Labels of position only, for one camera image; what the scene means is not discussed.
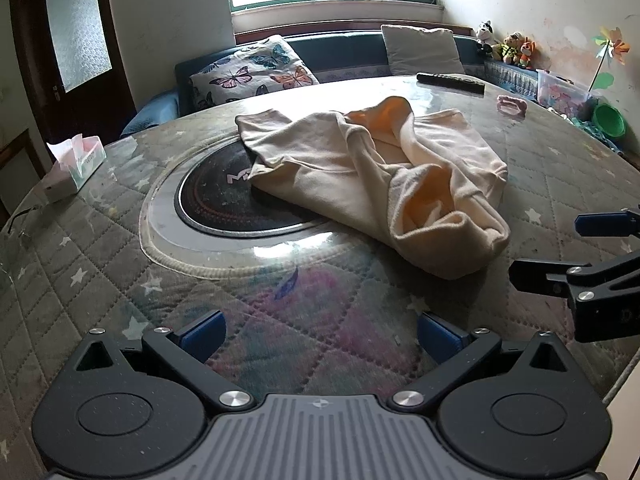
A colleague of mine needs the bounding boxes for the clear plastic storage box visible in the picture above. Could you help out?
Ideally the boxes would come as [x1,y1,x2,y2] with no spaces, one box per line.
[537,70,589,115]

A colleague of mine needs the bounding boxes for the orange plush toy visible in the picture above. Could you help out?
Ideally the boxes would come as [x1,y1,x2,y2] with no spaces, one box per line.
[518,38,536,70]

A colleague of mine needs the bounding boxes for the tissue box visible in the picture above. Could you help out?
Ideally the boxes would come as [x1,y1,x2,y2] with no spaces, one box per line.
[41,134,106,204]

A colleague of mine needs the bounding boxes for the dark door frosted glass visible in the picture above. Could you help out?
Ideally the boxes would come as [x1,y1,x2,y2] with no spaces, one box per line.
[9,0,136,144]

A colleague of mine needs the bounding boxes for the black round induction cooktop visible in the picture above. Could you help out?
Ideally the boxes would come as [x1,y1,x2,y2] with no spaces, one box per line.
[174,140,324,238]

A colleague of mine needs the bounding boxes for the black white plush toy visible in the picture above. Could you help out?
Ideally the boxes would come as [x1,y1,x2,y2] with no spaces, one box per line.
[475,21,498,58]

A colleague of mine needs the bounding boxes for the gray square pillow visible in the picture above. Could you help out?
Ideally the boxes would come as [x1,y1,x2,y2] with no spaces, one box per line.
[381,25,464,76]

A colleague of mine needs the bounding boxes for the green plastic bowl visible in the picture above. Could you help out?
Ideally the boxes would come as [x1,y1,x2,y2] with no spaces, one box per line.
[592,103,626,140]

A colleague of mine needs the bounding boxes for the colourful paper pinwheel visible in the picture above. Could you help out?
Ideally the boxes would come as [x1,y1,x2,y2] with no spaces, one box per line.
[588,27,630,92]

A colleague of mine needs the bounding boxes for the quilted star table cover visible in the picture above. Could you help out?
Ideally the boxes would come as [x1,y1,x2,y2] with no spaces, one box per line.
[1,76,639,479]

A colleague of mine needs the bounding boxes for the yellow plush toy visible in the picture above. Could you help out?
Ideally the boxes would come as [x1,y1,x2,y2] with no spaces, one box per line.
[499,32,525,65]

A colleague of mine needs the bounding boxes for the pink hair scrunchie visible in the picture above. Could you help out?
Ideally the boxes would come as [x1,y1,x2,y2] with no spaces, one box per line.
[496,94,528,118]

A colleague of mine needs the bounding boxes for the blue sofa bench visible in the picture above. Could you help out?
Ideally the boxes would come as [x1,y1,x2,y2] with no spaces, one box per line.
[120,30,538,138]

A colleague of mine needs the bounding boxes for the cream sweatshirt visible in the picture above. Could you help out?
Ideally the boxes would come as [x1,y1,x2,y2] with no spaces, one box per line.
[235,96,510,280]

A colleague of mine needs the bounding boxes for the eyeglasses on table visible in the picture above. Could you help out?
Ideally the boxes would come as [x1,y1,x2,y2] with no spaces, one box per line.
[3,204,50,242]

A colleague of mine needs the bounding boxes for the butterfly print pillow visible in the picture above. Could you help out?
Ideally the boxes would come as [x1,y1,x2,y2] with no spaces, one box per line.
[189,35,319,110]

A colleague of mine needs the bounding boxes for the black remote control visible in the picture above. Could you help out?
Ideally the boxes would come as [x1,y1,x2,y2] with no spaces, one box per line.
[416,73,485,96]

